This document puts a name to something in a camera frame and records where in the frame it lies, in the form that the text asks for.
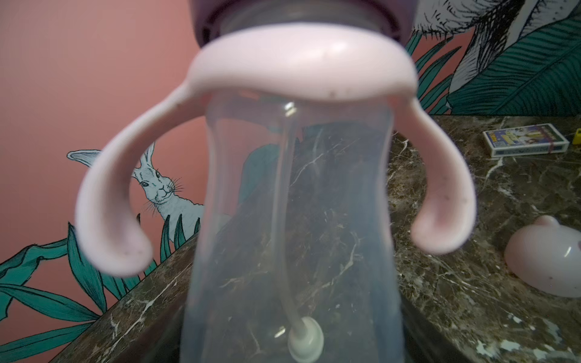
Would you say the pink bottle cap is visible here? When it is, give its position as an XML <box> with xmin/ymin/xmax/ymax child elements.
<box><xmin>504</xmin><ymin>216</ymin><xmax>580</xmax><ymax>298</ymax></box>

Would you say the clear plastic baby bottle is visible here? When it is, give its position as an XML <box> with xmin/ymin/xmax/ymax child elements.
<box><xmin>179</xmin><ymin>90</ymin><xmax>405</xmax><ymax>362</ymax></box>

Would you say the pink bottle handle ring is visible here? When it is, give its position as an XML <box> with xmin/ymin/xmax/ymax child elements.
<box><xmin>74</xmin><ymin>22</ymin><xmax>478</xmax><ymax>278</ymax></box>

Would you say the small yellow toy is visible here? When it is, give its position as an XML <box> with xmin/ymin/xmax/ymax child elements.
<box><xmin>572</xmin><ymin>129</ymin><xmax>581</xmax><ymax>145</ymax></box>

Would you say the playing card box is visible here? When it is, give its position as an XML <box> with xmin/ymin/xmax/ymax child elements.
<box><xmin>483</xmin><ymin>123</ymin><xmax>570</xmax><ymax>158</ymax></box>

